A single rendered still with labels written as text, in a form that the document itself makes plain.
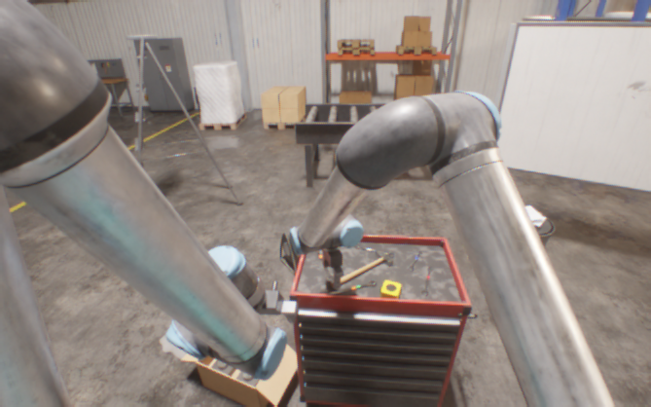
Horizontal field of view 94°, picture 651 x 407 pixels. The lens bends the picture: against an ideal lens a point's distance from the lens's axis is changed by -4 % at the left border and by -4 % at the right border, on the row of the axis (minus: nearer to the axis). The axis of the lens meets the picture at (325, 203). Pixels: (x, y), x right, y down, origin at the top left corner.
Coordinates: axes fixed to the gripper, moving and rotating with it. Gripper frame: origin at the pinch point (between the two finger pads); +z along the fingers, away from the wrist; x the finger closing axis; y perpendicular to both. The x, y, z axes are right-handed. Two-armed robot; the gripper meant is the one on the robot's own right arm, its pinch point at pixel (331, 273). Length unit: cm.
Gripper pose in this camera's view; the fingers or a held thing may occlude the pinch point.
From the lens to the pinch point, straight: 132.9
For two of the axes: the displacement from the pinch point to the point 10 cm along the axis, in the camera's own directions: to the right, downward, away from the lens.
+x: 3.0, 4.5, -8.4
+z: 0.2, 8.8, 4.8
